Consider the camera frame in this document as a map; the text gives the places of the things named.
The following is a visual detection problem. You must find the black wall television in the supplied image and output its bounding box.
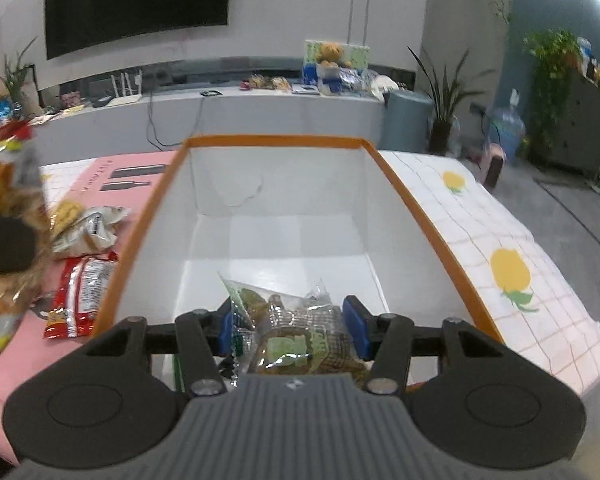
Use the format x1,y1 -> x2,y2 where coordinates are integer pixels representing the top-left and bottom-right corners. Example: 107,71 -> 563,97
44,0 -> 231,61

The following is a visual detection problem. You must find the white router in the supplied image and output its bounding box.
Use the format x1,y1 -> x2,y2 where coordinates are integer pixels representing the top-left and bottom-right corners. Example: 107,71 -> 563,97
105,71 -> 143,107

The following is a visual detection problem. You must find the round yellow snack packet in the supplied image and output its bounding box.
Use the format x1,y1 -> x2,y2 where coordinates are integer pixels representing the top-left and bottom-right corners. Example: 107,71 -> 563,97
45,199 -> 86,243

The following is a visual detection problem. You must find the pale packet with black text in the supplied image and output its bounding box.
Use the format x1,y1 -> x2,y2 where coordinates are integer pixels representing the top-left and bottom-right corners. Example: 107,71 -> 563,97
50,204 -> 132,261

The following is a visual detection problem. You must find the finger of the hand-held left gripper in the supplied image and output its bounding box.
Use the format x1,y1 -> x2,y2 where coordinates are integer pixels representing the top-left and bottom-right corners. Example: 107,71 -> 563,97
0,217 -> 38,277

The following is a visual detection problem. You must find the grey cabinet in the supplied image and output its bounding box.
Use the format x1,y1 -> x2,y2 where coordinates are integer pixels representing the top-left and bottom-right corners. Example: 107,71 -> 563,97
545,67 -> 600,173

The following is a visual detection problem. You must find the bushy green plant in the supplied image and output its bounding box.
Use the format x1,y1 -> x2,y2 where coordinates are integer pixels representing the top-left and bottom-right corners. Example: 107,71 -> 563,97
522,30 -> 581,161

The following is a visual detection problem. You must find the grey television console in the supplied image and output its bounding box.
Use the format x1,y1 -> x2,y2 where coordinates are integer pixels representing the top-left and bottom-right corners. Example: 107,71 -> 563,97
30,55 -> 386,166

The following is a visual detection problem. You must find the green plant in vase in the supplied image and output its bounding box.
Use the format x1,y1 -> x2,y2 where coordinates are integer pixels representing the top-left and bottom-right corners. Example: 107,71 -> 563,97
0,37 -> 38,106

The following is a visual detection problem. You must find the grey trash can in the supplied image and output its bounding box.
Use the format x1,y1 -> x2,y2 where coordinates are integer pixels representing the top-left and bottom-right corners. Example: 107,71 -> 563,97
382,89 -> 436,151

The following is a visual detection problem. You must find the red snack packet silver label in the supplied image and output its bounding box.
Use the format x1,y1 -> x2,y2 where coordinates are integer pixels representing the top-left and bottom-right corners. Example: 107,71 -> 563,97
42,252 -> 118,341

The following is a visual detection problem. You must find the clear packet with green label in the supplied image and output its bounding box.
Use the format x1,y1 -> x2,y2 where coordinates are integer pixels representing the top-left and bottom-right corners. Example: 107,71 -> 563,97
217,271 -> 376,391

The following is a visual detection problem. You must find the blue water bottle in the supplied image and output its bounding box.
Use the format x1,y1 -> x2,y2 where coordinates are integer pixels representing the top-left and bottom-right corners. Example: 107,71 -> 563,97
487,89 -> 526,161

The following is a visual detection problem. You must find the pink mat with bottle print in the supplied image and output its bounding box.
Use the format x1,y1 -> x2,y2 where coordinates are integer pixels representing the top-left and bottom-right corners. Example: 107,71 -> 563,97
0,150 -> 183,466

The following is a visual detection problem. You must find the pile of small snack packets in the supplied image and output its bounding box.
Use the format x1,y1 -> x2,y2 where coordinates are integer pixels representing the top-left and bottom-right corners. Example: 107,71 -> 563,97
240,74 -> 291,92

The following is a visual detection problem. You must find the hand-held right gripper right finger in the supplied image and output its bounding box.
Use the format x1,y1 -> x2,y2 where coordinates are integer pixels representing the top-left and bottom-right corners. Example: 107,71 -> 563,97
342,294 -> 511,395

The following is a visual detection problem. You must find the orange cardboard box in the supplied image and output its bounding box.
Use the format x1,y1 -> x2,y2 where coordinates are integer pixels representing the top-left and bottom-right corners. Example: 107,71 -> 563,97
92,134 -> 506,396

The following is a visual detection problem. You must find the orange red chips bag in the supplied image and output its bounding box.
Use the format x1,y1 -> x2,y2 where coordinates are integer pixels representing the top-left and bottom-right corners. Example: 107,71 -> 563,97
0,121 -> 56,373

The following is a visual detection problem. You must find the brown teddy bear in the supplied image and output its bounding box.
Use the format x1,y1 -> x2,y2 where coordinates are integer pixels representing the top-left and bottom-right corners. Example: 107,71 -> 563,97
314,42 -> 353,68

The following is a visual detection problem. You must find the blue white box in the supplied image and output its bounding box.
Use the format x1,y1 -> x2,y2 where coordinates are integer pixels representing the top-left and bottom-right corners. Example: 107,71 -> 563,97
302,62 -> 343,96

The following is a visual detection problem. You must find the long-leaved potted plant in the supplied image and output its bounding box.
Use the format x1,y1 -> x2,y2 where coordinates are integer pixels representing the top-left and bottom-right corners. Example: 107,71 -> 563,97
407,47 -> 486,156

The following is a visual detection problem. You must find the black cable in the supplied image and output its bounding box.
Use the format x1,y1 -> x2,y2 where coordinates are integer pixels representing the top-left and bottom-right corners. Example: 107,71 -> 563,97
147,91 -> 181,150

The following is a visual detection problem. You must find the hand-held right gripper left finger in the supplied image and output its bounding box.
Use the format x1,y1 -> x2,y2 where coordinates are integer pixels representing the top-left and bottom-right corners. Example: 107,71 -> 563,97
82,300 -> 236,397

